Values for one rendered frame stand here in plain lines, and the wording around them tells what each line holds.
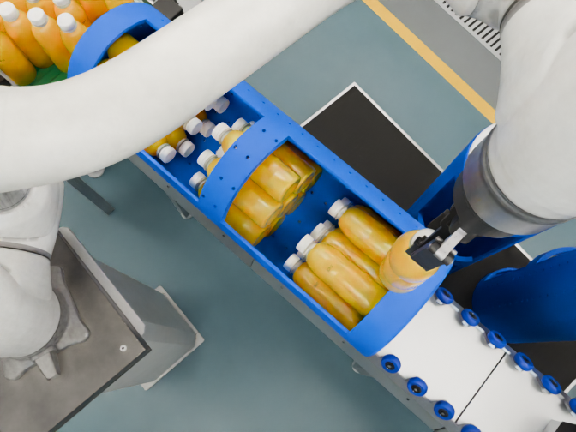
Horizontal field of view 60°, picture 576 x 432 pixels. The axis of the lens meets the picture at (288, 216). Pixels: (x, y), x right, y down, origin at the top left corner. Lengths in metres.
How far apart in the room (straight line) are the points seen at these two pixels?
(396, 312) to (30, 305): 0.65
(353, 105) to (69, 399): 1.64
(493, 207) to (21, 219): 0.78
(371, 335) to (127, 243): 1.50
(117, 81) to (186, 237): 1.90
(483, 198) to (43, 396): 0.97
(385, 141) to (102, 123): 1.93
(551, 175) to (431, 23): 2.46
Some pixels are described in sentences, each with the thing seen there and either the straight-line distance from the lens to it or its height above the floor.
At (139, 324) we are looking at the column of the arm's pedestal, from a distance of 1.17.
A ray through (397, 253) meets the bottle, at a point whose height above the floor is 1.46.
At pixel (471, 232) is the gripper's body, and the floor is 1.69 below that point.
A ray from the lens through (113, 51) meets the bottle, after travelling 1.19.
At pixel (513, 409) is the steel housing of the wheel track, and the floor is 0.93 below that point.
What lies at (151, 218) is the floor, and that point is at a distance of 2.27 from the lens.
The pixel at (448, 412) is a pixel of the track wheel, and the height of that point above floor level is 0.98.
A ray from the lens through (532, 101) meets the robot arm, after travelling 0.33.
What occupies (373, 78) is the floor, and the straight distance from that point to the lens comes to 2.52.
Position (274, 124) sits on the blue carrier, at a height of 1.21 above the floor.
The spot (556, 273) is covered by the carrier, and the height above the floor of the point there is 0.77.
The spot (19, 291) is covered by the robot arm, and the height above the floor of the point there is 1.26.
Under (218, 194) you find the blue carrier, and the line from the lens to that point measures 1.00.
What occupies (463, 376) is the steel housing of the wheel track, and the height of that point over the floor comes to 0.93.
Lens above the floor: 2.13
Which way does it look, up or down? 75 degrees down
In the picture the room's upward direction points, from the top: 4 degrees clockwise
